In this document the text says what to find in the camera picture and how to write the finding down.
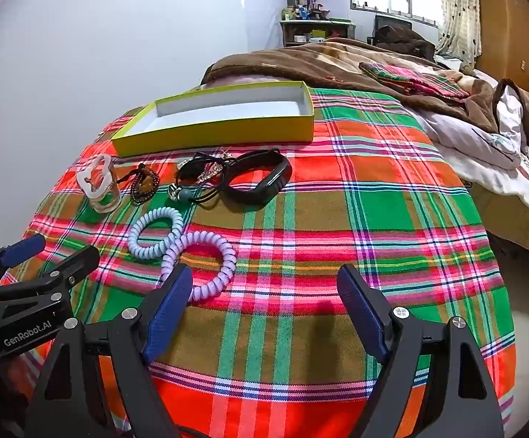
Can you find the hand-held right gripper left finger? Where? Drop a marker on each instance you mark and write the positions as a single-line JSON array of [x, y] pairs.
[[168, 310]]

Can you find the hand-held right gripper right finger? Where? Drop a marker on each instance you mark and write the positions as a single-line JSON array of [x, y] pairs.
[[365, 315]]

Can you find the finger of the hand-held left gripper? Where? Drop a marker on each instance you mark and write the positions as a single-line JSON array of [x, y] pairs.
[[23, 248], [73, 262]]

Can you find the white clear hair clip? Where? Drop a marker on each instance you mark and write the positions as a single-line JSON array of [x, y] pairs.
[[98, 200]]

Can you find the black smart band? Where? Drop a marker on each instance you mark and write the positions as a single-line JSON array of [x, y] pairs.
[[269, 187]]

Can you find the yellow cardboard box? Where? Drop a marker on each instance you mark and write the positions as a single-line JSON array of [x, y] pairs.
[[228, 132]]

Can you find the red green plaid bed cloth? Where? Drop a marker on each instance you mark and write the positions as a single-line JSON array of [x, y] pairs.
[[314, 237]]

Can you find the brown cardboard box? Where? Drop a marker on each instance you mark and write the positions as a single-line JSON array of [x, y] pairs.
[[506, 223]]

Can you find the white quilt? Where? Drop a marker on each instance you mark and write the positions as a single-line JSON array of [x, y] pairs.
[[474, 155]]

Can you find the folded pink plaid cloth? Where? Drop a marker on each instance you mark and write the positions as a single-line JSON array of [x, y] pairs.
[[410, 80]]

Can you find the pink bed sheet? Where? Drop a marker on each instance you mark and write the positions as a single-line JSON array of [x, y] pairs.
[[241, 82]]

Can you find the brown fleece blanket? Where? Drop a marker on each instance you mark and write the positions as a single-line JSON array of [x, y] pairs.
[[282, 61]]

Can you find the dark brown jacket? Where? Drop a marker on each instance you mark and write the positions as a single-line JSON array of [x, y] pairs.
[[406, 41]]

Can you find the wooden shelf unit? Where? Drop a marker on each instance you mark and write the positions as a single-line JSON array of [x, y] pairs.
[[292, 32]]

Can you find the black monitor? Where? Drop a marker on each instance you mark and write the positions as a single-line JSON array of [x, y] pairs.
[[390, 20]]

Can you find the group of toiletry bottles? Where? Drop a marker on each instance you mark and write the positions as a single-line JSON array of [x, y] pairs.
[[301, 9]]

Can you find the spotted curtain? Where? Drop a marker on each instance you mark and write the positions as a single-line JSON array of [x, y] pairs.
[[460, 13]]

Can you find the wooden wardrobe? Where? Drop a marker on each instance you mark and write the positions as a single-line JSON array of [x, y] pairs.
[[506, 18]]

